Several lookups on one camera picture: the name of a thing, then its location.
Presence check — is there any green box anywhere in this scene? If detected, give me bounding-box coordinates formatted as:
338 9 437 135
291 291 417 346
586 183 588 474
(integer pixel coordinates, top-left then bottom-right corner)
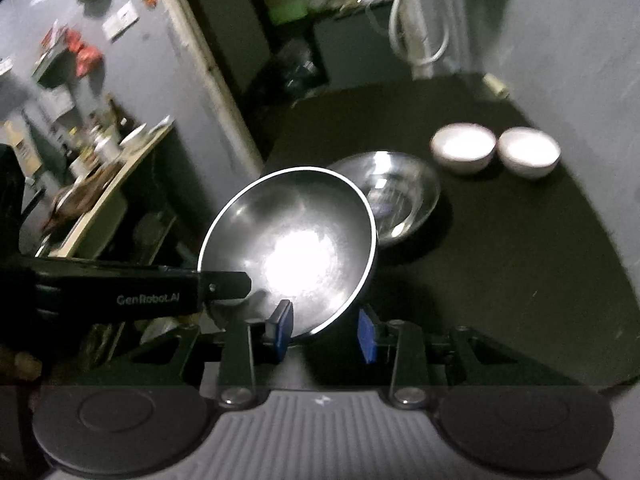
269 0 309 24

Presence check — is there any white hose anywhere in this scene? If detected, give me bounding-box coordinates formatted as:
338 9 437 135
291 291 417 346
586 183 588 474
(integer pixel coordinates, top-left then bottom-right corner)
388 0 451 66

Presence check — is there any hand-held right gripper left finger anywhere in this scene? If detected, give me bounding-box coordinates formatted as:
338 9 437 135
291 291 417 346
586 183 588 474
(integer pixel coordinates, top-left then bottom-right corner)
115 299 294 409

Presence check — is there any dark glass bottle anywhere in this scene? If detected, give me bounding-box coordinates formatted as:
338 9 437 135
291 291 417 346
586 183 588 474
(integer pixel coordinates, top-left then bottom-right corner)
104 92 126 132

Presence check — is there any worn white door frame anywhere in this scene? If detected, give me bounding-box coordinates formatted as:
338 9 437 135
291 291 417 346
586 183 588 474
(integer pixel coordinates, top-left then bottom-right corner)
150 0 441 177

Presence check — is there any small cream cylinder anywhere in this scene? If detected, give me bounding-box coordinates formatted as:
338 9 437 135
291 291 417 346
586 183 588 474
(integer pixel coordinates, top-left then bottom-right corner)
481 73 511 99

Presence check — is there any stainless steel bowl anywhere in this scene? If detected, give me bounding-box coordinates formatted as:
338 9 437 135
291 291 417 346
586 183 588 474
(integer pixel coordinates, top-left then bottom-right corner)
197 167 379 339

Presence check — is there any stainless steel plate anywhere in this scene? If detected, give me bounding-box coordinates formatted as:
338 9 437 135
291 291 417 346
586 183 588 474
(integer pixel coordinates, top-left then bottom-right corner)
327 150 442 249

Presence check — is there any dark cabinet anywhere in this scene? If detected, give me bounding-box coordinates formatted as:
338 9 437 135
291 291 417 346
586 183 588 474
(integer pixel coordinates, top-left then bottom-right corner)
312 2 397 92

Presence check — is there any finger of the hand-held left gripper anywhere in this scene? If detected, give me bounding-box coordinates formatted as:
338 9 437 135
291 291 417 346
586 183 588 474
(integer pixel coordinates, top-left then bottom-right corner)
198 270 252 306

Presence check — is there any black plastic bag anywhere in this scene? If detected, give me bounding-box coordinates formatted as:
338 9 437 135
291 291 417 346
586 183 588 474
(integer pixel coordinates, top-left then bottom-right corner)
259 39 322 107

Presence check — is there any wooden shelf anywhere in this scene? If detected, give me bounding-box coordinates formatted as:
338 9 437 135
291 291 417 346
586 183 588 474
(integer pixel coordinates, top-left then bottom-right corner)
36 121 177 259

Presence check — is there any white wall switch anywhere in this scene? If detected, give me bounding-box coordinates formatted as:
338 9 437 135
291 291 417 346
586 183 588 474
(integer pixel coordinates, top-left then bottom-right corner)
102 0 140 42

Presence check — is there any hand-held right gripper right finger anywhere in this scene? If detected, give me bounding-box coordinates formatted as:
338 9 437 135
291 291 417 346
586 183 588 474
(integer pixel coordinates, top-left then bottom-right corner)
358 307 540 410

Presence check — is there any white ceramic bowl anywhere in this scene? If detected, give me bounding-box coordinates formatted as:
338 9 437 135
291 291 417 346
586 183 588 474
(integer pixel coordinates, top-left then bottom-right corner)
497 127 561 180
430 123 498 176

